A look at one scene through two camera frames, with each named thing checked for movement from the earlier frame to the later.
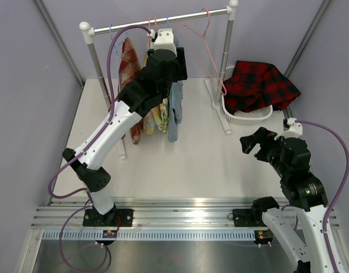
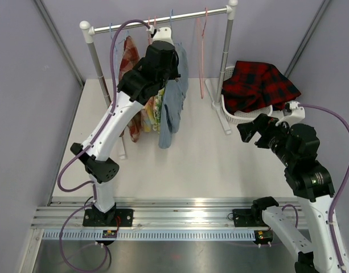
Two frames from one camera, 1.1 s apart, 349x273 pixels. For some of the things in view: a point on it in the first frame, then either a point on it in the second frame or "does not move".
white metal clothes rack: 90,32 does not move
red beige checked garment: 130,66 does not move
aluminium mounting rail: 187,214 does not move
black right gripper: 263,136 to 265,125
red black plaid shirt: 257,86 does not move
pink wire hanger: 211,54 to 200,34
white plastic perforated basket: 245,118 does not move
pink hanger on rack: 149,38 does not move
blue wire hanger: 168,21 to 179,43
